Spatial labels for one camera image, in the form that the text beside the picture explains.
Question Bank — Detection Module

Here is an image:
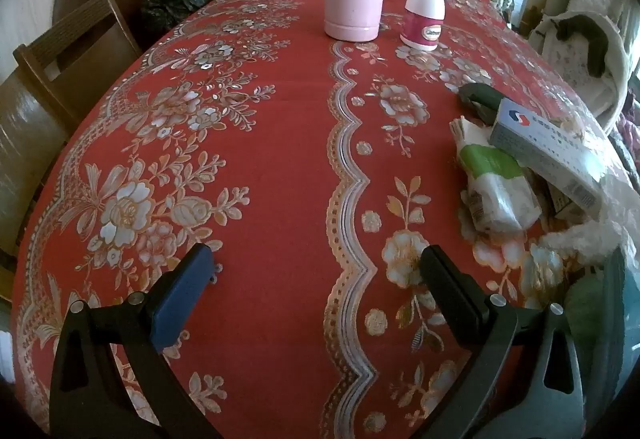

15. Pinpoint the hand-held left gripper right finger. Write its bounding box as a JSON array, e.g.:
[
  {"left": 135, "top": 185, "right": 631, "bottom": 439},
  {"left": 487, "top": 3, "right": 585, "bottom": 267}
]
[{"left": 419, "top": 244, "right": 587, "bottom": 439}]

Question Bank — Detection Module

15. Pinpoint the black scarf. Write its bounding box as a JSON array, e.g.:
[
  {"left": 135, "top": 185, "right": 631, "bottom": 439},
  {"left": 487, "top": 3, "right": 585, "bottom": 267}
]
[{"left": 555, "top": 16, "right": 608, "bottom": 77}]

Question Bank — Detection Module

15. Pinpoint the green white tissue pack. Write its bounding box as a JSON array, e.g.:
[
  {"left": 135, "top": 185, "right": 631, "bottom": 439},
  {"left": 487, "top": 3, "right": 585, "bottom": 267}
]
[{"left": 450, "top": 116, "right": 543, "bottom": 234}]

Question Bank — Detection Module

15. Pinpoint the light wooden chair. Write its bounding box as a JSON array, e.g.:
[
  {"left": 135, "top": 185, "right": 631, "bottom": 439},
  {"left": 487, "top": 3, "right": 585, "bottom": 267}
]
[{"left": 0, "top": 0, "right": 143, "bottom": 305}]

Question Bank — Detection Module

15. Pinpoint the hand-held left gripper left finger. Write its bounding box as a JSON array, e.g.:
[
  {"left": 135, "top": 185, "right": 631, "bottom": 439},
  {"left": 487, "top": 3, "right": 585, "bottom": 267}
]
[{"left": 49, "top": 242, "right": 223, "bottom": 439}]

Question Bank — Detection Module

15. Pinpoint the white pill bottle pink label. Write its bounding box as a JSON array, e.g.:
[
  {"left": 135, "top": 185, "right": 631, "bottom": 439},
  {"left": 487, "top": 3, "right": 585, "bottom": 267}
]
[{"left": 400, "top": 0, "right": 449, "bottom": 52}]

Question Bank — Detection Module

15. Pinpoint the green cloth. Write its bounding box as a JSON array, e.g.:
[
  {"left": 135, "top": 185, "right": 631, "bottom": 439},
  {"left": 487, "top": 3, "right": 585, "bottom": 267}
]
[{"left": 564, "top": 276, "right": 606, "bottom": 355}]

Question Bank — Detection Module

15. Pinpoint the white chair with jacket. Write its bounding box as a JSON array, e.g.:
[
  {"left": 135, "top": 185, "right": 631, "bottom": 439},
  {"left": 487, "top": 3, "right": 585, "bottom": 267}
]
[{"left": 530, "top": 12, "right": 631, "bottom": 130}]

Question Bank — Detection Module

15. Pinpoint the dark green snack wrapper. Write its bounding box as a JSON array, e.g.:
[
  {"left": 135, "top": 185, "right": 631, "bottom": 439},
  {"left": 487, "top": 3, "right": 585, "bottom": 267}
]
[{"left": 457, "top": 82, "right": 506, "bottom": 125}]

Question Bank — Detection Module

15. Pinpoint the white fluffy cloth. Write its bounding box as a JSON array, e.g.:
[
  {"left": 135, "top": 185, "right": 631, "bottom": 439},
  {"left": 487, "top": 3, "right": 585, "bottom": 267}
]
[{"left": 537, "top": 219, "right": 623, "bottom": 270}]

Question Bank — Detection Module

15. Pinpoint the red floral tablecloth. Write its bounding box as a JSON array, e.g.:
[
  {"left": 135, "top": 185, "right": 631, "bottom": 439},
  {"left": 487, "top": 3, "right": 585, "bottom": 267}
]
[{"left": 12, "top": 0, "right": 631, "bottom": 439}]

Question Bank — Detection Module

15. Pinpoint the white blue medicine box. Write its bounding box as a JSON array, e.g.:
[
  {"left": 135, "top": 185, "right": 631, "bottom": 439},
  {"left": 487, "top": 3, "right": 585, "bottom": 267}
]
[{"left": 489, "top": 98, "right": 608, "bottom": 212}]

